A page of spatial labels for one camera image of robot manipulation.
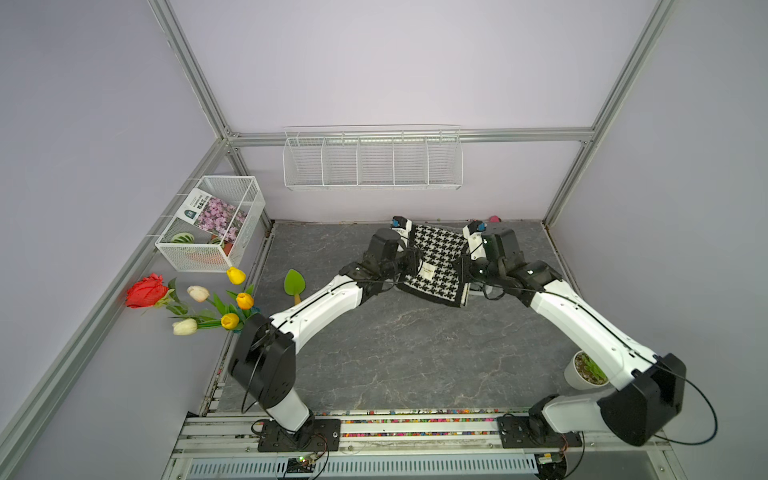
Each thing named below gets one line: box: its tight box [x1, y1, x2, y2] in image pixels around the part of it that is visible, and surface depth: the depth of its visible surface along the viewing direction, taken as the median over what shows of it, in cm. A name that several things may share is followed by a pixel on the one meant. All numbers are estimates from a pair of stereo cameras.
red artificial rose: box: [126, 273, 188, 315], surface depth 60 cm
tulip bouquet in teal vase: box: [170, 266, 261, 336], surface depth 68 cm
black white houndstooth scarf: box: [399, 224, 471, 308], surface depth 81 cm
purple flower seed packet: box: [176, 187, 248, 244], surface depth 76 cm
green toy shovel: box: [284, 269, 306, 305], surface depth 105 cm
